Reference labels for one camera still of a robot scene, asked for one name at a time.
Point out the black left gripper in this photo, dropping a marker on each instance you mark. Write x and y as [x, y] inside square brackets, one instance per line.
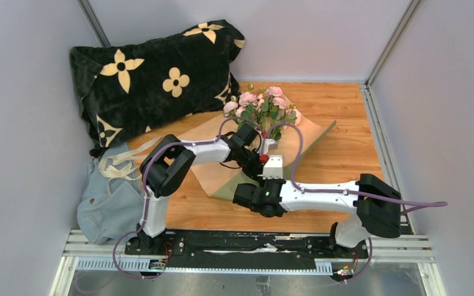
[258, 168]

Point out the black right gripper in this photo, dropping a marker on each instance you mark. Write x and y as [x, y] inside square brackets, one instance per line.
[264, 183]

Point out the green and peach wrapping paper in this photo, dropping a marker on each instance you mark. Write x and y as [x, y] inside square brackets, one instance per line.
[220, 182]

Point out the pink fake flower stem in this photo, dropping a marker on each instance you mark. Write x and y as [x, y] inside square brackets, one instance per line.
[290, 116]
[244, 106]
[266, 109]

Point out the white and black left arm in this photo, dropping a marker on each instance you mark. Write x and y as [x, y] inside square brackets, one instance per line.
[165, 168]

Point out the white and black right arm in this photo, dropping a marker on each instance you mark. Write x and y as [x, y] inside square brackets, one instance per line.
[372, 205]

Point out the black floral pillow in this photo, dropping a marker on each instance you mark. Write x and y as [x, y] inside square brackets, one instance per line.
[125, 91]

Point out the light blue cloth bag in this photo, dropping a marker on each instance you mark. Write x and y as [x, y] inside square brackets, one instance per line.
[112, 202]

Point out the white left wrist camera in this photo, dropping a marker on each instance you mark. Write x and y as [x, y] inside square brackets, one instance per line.
[267, 145]

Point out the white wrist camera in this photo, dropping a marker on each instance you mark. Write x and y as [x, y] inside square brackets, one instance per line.
[273, 168]
[267, 145]

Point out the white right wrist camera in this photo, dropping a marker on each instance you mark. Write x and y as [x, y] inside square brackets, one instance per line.
[273, 168]

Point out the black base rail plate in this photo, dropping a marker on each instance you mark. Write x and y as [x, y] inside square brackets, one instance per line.
[246, 250]

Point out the aluminium frame rail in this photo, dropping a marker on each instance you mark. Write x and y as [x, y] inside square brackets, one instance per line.
[81, 255]

